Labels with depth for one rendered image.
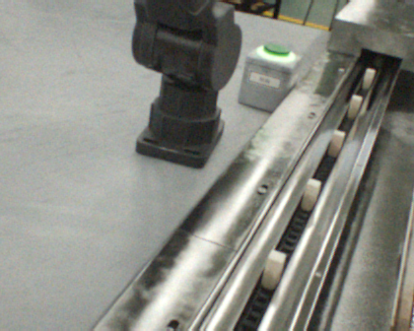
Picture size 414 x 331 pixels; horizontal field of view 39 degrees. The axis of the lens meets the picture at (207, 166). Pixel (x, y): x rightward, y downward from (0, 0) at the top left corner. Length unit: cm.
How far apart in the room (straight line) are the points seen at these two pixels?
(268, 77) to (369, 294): 39
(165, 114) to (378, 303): 32
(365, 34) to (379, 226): 48
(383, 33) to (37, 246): 72
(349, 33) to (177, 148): 48
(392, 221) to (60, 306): 38
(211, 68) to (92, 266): 24
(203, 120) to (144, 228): 18
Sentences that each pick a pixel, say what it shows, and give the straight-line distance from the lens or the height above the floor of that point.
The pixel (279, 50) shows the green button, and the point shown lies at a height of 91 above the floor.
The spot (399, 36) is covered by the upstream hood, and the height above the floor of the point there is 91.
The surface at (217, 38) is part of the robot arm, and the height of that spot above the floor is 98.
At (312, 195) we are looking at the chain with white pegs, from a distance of 62.
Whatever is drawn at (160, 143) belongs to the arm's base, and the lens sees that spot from 70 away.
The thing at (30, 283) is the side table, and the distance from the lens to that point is 52.
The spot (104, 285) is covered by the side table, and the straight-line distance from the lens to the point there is 52.
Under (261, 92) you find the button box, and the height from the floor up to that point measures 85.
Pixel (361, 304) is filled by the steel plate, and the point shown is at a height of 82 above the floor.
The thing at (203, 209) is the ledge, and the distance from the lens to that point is 55.
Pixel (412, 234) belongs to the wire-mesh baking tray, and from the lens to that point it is 54.
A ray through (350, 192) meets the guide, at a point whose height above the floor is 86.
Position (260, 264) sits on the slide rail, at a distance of 52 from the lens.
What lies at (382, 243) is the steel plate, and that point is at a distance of 65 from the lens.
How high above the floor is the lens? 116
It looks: 29 degrees down
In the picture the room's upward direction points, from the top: 10 degrees clockwise
